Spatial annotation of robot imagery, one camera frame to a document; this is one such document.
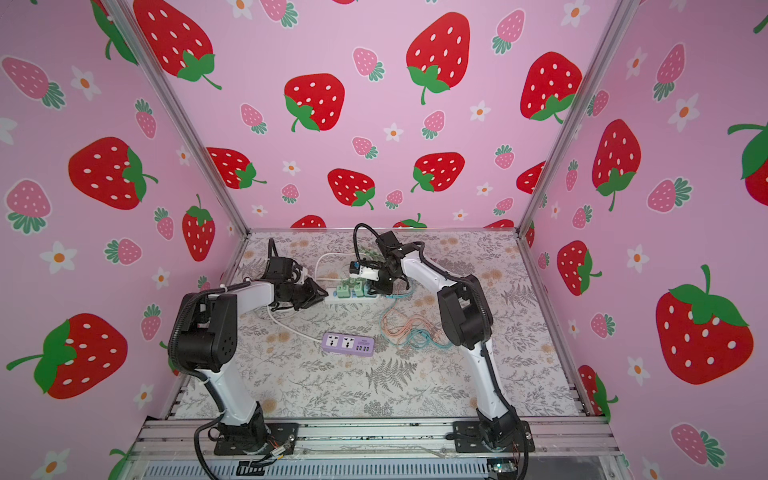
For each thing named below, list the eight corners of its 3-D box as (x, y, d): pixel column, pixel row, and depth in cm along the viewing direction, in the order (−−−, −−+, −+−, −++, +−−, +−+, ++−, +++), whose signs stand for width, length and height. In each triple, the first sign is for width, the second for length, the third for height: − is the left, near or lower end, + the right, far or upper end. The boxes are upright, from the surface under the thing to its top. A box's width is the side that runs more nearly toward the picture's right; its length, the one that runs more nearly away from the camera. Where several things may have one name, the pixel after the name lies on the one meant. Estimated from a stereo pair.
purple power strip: (321, 350, 91) (319, 346, 89) (325, 335, 95) (323, 330, 92) (372, 357, 90) (372, 352, 87) (375, 341, 93) (375, 336, 91)
